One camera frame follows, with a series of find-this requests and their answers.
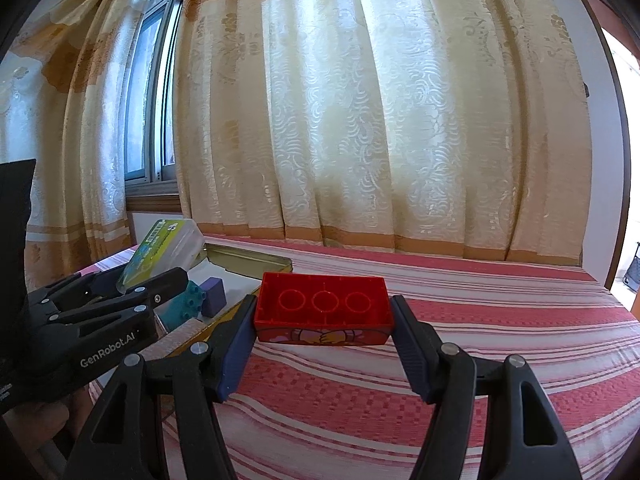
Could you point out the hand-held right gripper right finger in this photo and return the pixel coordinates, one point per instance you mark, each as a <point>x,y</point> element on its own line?
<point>415,360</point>

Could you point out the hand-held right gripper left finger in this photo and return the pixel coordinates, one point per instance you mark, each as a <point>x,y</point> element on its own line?
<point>235,355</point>

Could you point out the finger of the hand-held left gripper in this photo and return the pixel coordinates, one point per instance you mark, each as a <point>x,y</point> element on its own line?
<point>65,292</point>
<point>150,292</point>

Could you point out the blue toy building block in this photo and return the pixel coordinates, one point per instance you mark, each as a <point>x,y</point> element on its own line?
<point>182,305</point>

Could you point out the clear plastic box green label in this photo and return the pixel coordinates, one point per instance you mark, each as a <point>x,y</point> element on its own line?
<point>165,245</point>

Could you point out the purple eraser block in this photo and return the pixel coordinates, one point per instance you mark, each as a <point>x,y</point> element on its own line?
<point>214,297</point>

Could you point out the gold metal tin tray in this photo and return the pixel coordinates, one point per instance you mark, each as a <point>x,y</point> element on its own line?
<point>250,262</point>

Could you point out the red toy building block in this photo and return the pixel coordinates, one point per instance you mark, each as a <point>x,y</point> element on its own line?
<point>322,305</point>

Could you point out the person's left hand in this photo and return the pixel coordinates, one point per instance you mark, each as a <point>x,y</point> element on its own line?
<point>35,427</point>

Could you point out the wooden window sill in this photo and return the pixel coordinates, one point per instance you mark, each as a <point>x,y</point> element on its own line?
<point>152,204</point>

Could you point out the cream patterned curtain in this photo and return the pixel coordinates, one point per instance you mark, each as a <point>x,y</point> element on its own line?
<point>375,110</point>
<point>65,135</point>

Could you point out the sliding glass window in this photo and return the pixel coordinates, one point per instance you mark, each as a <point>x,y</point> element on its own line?
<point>150,110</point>

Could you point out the black folding cart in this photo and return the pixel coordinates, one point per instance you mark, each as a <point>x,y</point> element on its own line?
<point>632,267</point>

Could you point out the brown wooden door frame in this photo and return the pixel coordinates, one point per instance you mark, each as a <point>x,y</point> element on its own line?
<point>625,160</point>

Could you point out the dark wall hook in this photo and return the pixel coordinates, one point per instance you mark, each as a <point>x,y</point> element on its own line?
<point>588,90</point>

